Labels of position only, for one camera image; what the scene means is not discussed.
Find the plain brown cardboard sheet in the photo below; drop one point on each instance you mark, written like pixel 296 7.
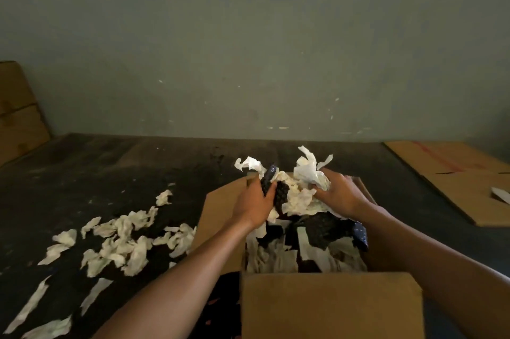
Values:
pixel 20 123

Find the white fabric scrap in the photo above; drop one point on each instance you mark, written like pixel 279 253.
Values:
pixel 250 163
pixel 309 171

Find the scattered white scraps group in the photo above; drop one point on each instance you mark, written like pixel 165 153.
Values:
pixel 127 245

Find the dark dotted fabric scrap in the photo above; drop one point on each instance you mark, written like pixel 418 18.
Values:
pixel 281 193

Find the person's right hand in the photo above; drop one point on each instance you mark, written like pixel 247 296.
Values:
pixel 344 195

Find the person's left hand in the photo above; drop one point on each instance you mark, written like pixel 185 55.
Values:
pixel 251 205

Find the open brown cardboard box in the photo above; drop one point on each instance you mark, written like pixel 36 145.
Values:
pixel 330 307

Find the person's right forearm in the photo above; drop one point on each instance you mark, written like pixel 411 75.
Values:
pixel 434 267

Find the person's left forearm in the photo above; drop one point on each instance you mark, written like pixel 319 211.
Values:
pixel 175 291

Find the dark cloth with red specks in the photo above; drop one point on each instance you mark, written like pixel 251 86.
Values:
pixel 221 307

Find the flattened cardboard sheet red stripe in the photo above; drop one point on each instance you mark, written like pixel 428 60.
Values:
pixel 458 175

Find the person's right thumb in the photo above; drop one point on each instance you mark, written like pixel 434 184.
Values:
pixel 321 193

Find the small white pointed scrap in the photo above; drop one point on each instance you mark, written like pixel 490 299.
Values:
pixel 501 194

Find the person's left thumb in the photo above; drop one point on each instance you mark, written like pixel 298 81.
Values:
pixel 271 195

